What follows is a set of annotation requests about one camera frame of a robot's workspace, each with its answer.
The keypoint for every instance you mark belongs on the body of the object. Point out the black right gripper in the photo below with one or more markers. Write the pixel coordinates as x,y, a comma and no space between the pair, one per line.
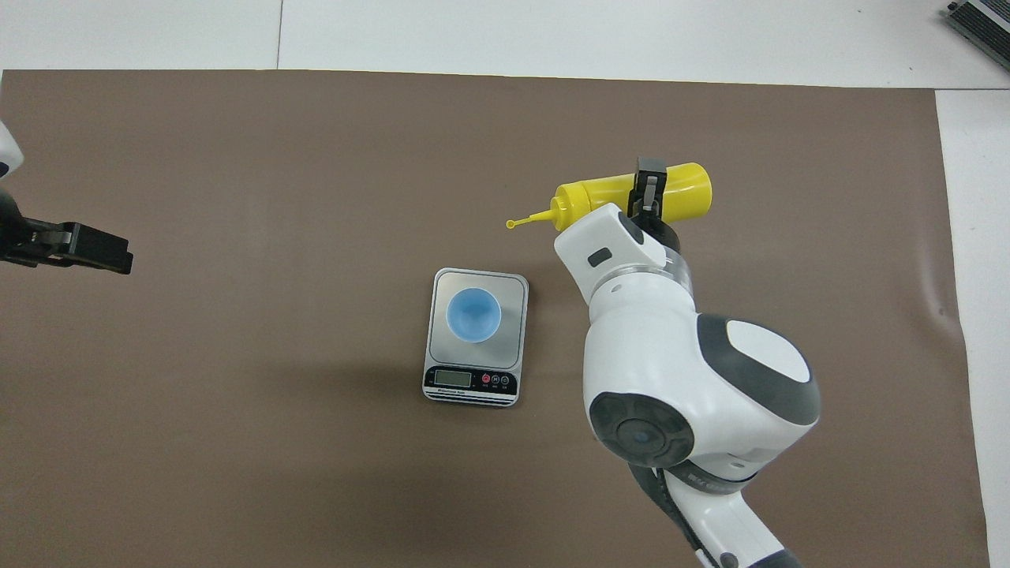
659,227

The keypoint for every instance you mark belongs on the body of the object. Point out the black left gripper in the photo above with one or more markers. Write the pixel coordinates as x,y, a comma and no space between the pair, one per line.
8,229

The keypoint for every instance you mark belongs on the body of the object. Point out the yellow squeeze seasoning bottle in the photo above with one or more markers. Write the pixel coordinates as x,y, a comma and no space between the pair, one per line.
686,193

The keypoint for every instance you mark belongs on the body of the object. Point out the light blue plastic cup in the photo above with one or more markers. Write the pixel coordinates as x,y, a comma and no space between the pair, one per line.
473,315

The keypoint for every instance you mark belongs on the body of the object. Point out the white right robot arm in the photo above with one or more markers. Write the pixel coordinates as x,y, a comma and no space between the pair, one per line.
655,331

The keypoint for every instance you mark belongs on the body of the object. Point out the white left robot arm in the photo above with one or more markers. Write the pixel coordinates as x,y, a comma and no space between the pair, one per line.
6,154

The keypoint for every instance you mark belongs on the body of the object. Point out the silver digital kitchen scale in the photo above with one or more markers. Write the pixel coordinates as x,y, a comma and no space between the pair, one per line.
476,371

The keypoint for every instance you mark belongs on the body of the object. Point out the brown table mat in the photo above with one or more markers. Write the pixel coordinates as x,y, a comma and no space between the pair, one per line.
237,434

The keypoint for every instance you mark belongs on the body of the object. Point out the grey ribbed metal device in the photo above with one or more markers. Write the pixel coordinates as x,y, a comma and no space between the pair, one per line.
986,24

